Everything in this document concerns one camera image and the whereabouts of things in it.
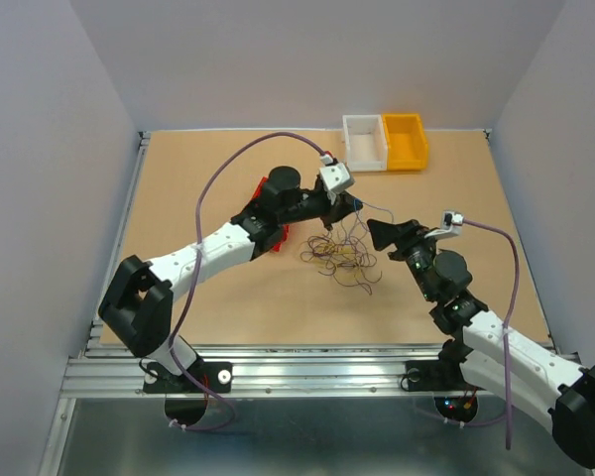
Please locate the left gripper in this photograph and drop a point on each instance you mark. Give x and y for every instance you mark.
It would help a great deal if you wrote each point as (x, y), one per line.
(341, 207)

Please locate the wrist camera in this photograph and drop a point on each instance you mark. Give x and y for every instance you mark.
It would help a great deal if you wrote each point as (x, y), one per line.
(450, 226)
(335, 176)

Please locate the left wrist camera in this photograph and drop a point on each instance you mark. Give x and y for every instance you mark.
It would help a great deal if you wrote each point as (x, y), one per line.
(335, 176)

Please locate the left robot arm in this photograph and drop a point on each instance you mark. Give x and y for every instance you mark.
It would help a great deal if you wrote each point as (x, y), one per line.
(138, 304)

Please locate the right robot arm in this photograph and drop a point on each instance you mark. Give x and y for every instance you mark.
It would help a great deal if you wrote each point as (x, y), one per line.
(557, 393)

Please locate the yellow plastic bin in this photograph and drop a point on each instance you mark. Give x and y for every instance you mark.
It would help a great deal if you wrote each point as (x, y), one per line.
(406, 142)

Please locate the white plastic bin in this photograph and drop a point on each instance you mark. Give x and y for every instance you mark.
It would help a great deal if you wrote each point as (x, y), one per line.
(364, 138)

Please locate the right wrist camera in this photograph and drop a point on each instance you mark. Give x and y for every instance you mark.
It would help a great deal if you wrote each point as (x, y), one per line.
(450, 226)

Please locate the aluminium mounting rail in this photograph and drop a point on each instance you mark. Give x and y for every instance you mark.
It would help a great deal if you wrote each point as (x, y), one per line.
(259, 372)

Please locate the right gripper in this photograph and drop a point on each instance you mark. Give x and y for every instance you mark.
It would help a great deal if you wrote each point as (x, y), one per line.
(405, 235)

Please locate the left aluminium side rail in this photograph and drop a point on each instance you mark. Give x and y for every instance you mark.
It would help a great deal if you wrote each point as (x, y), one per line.
(96, 325)

